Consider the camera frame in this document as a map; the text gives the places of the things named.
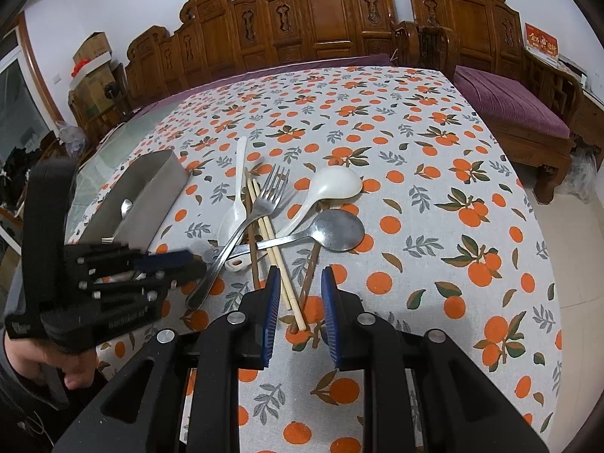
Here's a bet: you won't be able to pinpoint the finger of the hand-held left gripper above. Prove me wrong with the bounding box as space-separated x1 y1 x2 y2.
78 262 209 304
65 243 195 271

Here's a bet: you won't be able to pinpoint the metal fork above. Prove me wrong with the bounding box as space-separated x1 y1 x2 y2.
185 164 291 311

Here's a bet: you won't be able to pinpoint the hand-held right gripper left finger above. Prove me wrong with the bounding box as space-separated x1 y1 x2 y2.
52 267 282 453

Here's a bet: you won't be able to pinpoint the metal utensil holder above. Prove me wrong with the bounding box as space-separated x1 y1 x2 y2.
78 148 190 253

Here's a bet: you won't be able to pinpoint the white plastic ladle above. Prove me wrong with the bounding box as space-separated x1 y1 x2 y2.
225 165 364 273

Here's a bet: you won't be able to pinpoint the dark brown chopstick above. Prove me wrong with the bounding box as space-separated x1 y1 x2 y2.
245 184 261 291
299 200 328 305

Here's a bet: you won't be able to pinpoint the clear plastic bag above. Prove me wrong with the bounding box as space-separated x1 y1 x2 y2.
55 120 89 157

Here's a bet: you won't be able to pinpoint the carved wooden armchair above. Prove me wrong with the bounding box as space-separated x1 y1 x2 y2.
408 0 588 205

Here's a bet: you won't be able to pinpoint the orange print tablecloth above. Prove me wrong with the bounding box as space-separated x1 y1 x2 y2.
66 63 564 453

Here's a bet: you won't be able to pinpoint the purple armchair cushion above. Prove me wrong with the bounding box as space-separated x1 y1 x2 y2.
453 65 573 141

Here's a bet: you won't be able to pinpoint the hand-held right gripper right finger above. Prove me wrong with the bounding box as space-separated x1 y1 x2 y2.
321 267 548 453

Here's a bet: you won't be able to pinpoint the glass sliding door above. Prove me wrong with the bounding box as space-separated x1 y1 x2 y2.
0 26 63 190

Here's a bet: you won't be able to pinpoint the large cardboard box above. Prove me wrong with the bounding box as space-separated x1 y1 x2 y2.
70 63 121 113

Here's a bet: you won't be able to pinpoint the person's left hand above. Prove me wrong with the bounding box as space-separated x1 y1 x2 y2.
5 333 97 392

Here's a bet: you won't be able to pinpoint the large metal spoon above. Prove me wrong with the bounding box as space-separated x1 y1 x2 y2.
203 209 367 265

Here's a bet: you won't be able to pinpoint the white plastic bags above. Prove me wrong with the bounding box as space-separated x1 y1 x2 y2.
559 145 601 203

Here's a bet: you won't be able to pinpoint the long carved wooden bench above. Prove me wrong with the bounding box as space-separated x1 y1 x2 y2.
123 0 394 109

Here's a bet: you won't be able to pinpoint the red desk calendar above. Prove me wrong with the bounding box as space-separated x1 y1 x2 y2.
525 23 561 58

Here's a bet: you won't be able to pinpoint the small white plastic spoon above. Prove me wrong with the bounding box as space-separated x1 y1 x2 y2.
218 136 249 246

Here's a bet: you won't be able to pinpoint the wooden dining chair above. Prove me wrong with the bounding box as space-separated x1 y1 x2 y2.
391 21 422 68
418 23 456 71

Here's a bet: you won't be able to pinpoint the small cardboard box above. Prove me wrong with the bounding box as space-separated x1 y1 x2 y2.
72 32 112 69

